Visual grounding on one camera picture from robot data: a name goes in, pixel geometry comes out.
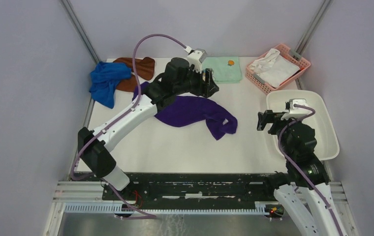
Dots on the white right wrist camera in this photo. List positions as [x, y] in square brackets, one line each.
[293, 109]

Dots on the white slotted cable duct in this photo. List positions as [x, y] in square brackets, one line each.
[117, 208]

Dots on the brown towel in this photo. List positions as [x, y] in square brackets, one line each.
[145, 69]

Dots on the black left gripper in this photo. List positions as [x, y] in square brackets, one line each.
[205, 89]

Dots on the white cloth in basket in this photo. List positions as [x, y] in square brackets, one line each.
[273, 68]

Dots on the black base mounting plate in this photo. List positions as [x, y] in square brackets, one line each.
[152, 191]

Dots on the white plastic tub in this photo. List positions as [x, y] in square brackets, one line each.
[327, 147]

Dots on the aluminium frame rail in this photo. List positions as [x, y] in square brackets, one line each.
[68, 191]

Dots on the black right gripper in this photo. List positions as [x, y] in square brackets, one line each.
[269, 116]

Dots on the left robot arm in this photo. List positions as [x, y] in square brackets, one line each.
[95, 146]

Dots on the pink plastic basket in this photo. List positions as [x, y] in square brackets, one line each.
[288, 54]

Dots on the blue towel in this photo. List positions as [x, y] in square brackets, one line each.
[105, 78]

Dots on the mint green cartoon towel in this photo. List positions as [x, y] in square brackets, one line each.
[226, 70]

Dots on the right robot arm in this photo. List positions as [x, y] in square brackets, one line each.
[304, 192]

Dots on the purple towel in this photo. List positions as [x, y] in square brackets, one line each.
[187, 110]

